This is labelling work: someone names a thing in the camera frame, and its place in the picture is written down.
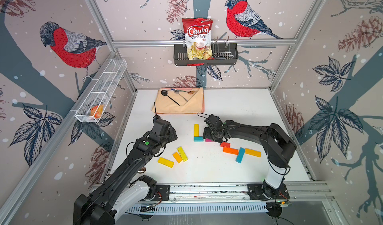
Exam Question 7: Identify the red small block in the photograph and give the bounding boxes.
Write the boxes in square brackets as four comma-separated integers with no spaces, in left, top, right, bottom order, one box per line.
[220,142,230,148]

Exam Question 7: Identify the orange long block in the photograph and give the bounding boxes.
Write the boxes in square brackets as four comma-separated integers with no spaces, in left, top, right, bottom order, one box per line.
[223,147,239,155]

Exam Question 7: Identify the copper spoon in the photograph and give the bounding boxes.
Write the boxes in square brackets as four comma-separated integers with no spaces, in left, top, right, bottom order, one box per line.
[137,167,147,174]

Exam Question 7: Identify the lime yellow block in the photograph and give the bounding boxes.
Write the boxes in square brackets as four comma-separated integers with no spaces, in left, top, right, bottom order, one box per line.
[177,147,188,162]

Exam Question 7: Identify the beige folded cloth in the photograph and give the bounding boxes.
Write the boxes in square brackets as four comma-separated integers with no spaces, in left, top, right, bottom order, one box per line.
[151,87,204,115]

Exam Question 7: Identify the wooden spoon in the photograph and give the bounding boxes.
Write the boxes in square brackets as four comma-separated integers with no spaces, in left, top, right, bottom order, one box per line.
[178,90,195,95]

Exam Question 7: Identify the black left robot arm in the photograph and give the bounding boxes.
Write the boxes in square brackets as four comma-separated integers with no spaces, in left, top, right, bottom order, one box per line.
[73,115,178,225]

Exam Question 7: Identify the red cassava chips bag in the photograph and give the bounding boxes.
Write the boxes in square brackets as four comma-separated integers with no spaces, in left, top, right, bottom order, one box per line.
[182,18,213,60]

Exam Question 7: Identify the yellow long block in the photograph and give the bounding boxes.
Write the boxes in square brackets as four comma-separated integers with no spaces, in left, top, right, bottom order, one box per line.
[158,157,174,168]

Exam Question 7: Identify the yellow orange block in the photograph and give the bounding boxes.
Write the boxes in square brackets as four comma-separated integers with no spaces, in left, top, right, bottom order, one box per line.
[245,148,261,158]

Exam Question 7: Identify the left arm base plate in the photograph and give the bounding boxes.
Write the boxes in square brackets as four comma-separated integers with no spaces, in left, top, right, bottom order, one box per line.
[150,185,170,202]

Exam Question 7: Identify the orange small block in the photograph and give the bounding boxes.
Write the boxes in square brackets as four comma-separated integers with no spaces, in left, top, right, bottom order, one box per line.
[173,152,183,163]

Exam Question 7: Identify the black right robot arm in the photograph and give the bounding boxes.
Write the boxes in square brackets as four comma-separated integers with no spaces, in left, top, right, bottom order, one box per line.
[202,114,297,201]

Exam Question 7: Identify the teal long block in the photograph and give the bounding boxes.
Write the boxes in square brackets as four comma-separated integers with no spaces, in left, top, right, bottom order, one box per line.
[235,148,245,164]

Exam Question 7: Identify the black ladle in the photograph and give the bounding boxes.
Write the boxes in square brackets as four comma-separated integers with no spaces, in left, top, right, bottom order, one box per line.
[161,90,179,105]

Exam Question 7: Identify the teal small block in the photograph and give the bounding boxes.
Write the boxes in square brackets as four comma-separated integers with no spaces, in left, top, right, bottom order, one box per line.
[193,136,204,142]

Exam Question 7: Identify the orange fruit in basket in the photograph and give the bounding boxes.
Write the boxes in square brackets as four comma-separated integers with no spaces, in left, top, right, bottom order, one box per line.
[89,105,104,119]

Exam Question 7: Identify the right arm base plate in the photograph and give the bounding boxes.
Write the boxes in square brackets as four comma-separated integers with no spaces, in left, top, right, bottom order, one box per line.
[247,183,290,201]

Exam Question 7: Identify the black wire rack basket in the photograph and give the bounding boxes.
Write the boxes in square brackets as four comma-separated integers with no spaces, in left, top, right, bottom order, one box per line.
[174,38,238,66]

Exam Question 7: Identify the white wire wall basket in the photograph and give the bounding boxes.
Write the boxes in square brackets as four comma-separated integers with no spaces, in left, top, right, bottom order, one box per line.
[75,58,127,123]

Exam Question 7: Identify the aluminium rail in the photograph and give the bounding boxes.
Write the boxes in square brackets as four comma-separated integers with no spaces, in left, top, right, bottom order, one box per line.
[163,181,335,204]

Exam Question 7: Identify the pink tray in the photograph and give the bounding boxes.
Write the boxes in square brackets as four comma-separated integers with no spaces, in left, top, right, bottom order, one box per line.
[154,87,206,115]

